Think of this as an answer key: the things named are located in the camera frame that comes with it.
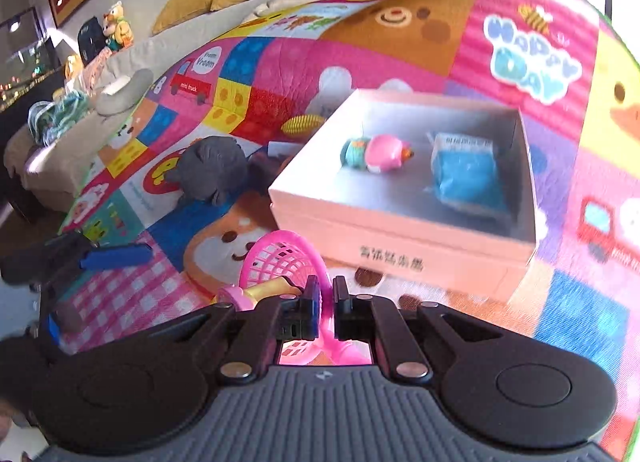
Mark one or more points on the small yellow toy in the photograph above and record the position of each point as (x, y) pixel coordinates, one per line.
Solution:
(73, 67)

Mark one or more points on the yellow and pink toy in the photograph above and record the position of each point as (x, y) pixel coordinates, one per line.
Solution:
(265, 289)

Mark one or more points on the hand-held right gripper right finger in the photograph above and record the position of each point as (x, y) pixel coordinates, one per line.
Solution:
(342, 312)

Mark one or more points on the black bag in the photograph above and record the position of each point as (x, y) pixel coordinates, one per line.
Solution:
(91, 39)

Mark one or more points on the grey plush toy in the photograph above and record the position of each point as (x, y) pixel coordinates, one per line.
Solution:
(210, 167)

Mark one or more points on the pink cardboard box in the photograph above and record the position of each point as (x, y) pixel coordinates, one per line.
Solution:
(400, 242)

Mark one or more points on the orange plush bear toy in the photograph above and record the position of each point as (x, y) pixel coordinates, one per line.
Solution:
(119, 27)

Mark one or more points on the blue packet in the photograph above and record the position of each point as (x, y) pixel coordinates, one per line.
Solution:
(467, 182)

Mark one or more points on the pink toy net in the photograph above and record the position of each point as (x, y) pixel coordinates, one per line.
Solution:
(280, 254)

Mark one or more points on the beige sofa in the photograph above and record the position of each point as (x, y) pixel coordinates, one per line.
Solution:
(50, 177)

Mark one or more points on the black television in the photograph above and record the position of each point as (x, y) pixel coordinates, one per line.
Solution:
(22, 57)

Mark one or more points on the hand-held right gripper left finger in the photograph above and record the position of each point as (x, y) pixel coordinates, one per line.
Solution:
(314, 307)

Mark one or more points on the colourful printed play mat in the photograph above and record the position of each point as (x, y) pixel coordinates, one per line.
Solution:
(400, 57)

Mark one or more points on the pink and teal toy figure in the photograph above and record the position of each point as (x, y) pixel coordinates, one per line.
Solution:
(380, 154)

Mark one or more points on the yellow corn toy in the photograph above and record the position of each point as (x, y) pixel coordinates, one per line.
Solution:
(300, 126)

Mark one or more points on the grey cushion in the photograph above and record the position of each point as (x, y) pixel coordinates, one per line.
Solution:
(125, 92)

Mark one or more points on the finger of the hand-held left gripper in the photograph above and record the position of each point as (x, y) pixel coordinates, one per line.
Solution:
(117, 257)
(52, 329)

